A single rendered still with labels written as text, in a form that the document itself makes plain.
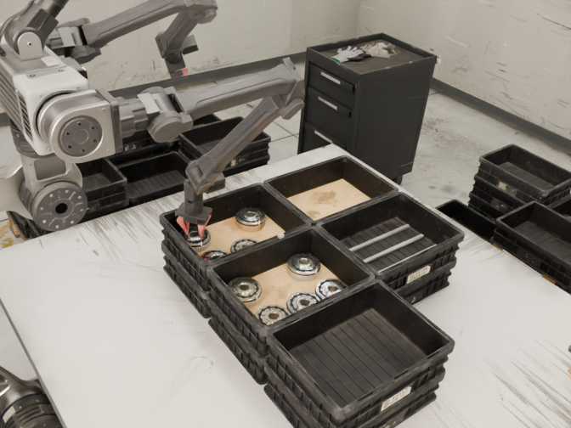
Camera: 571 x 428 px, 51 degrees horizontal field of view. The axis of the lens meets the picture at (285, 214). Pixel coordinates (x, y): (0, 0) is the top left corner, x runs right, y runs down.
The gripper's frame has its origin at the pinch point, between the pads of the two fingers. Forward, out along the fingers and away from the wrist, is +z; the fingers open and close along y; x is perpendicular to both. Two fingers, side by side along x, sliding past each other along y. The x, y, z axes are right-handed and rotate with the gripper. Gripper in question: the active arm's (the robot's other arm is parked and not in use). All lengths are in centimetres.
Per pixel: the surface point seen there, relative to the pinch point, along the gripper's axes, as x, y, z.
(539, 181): -148, -133, 38
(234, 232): -10.0, -10.3, 4.0
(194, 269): 16.0, -6.3, 0.5
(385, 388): 48, -67, -7
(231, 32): -330, 97, 51
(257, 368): 38, -33, 10
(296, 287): 10.0, -37.0, 3.6
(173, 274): 5.9, 5.0, 14.2
